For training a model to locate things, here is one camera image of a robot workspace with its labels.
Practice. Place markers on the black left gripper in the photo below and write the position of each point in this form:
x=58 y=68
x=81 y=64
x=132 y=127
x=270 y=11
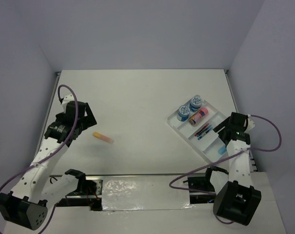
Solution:
x=89 y=120

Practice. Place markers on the red pen refill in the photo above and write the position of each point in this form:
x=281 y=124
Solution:
x=202 y=129

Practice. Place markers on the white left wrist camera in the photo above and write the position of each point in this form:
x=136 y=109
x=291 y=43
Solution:
x=66 y=99

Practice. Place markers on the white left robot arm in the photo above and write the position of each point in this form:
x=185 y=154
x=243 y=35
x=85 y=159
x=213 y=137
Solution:
x=29 y=200

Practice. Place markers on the blue highlighter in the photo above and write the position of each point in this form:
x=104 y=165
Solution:
x=222 y=150

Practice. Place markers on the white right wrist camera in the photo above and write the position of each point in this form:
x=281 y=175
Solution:
x=249 y=124

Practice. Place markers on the black metal rail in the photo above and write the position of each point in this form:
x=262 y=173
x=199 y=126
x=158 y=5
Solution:
x=200 y=190

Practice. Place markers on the dark blue pen refill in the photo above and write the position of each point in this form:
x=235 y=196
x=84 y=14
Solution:
x=204 y=134

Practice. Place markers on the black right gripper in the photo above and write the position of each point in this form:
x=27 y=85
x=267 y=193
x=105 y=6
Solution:
x=224 y=123

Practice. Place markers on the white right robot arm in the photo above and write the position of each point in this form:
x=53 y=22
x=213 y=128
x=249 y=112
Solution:
x=236 y=198

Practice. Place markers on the orange pink highlighter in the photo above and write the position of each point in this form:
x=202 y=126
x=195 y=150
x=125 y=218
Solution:
x=103 y=137

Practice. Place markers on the blue round jar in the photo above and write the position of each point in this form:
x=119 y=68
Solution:
x=195 y=103
x=183 y=113

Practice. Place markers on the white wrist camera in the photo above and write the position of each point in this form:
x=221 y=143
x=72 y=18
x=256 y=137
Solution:
x=249 y=124
x=66 y=99

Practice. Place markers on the white compartment tray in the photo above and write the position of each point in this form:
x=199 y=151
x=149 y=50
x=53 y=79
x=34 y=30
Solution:
x=208 y=146

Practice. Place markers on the pink cap glue stick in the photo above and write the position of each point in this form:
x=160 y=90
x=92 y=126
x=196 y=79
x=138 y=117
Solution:
x=198 y=116

